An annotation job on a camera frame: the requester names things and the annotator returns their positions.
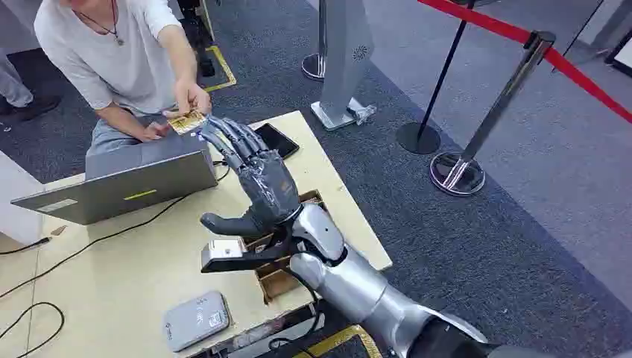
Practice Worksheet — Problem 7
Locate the black stanchion post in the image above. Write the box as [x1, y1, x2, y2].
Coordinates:
[396, 0, 478, 156]

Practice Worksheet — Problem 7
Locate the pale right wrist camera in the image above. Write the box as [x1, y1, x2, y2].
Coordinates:
[200, 232, 295, 274]

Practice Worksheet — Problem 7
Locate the black smartphone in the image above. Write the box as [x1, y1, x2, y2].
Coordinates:
[253, 122, 300, 160]

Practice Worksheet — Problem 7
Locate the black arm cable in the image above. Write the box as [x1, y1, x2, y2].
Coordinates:
[267, 268, 323, 358]

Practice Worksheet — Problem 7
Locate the person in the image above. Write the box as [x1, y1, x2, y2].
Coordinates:
[33, 0, 213, 159]

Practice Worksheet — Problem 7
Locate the black machine leg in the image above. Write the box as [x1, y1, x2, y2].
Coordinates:
[176, 0, 217, 79]

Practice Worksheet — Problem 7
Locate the chrome stanchion base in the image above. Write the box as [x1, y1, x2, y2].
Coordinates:
[301, 0, 330, 83]

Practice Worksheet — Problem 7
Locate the wooden card box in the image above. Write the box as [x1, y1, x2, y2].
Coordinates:
[241, 189, 328, 305]

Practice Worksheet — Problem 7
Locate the yellow floor tape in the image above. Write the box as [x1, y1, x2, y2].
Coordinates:
[203, 45, 238, 94]
[293, 324, 384, 358]

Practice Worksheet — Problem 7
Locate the yellow printed card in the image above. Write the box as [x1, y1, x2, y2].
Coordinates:
[166, 109, 208, 136]

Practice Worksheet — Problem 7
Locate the grey card reader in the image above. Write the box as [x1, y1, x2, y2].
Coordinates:
[162, 291, 233, 354]

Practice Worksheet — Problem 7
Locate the grey kiosk stand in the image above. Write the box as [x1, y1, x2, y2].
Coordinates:
[310, 0, 378, 133]

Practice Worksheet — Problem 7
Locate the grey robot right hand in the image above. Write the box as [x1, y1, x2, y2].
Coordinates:
[199, 116, 303, 239]

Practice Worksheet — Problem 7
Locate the chrome stanchion post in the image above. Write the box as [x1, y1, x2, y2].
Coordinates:
[429, 30, 557, 198]

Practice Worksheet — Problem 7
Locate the black framed sign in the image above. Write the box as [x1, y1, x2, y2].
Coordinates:
[604, 28, 632, 78]

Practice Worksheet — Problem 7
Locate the standing person's leg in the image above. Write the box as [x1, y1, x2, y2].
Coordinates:
[0, 48, 63, 125]

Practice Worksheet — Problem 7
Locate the black cable with plug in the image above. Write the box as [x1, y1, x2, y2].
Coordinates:
[0, 236, 52, 257]

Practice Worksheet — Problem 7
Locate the red barrier belt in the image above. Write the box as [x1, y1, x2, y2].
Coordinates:
[417, 0, 632, 125]

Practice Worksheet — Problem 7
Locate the grey laptop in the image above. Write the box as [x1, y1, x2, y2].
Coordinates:
[10, 131, 219, 226]

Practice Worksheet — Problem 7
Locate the long black laptop cable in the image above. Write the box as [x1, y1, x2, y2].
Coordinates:
[0, 160, 232, 301]

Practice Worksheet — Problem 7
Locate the white cabinet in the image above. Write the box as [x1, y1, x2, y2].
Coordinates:
[0, 150, 45, 247]

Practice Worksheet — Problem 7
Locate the looped black cable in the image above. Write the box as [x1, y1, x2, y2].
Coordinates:
[0, 301, 66, 358]

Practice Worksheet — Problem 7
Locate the person's right hand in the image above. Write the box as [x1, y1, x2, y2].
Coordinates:
[139, 120, 172, 144]

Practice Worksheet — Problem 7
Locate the person's left hand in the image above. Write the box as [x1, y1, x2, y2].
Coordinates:
[162, 80, 213, 120]

